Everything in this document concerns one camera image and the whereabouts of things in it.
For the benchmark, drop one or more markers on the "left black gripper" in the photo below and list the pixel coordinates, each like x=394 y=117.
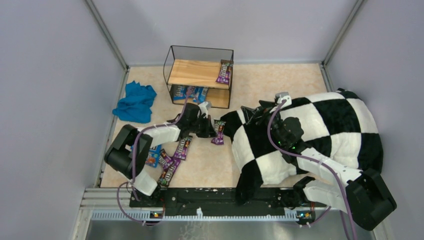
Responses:
x=205 y=125

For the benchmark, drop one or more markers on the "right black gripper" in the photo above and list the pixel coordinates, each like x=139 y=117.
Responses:
x=257 y=112

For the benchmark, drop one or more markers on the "purple brown candy bag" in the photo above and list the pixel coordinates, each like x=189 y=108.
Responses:
x=219 y=126

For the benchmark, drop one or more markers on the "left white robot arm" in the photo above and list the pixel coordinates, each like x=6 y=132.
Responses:
x=117 y=155

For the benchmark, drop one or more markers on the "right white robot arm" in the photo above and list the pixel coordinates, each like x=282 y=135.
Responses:
x=362 y=195

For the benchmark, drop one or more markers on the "blue candy bag in shelf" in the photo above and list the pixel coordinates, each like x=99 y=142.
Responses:
x=191 y=92
x=179 y=92
x=200 y=94

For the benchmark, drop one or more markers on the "purple candy bag on shelf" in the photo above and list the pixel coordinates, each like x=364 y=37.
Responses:
x=225 y=72

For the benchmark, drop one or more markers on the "blue crumpled cloth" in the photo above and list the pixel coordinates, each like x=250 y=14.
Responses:
x=137 y=103

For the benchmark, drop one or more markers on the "black white checkered pillow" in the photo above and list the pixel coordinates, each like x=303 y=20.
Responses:
x=337 y=124

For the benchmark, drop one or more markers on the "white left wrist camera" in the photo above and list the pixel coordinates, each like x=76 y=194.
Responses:
x=204 y=109

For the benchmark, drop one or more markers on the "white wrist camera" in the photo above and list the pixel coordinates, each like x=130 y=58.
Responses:
x=283 y=98
x=204 y=109

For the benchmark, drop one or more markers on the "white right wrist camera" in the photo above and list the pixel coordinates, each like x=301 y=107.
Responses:
x=283 y=98

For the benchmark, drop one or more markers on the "black wire wooden shelf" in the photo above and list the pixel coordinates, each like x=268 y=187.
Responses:
x=192 y=66

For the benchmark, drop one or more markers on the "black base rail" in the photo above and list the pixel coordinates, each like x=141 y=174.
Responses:
x=219 y=202

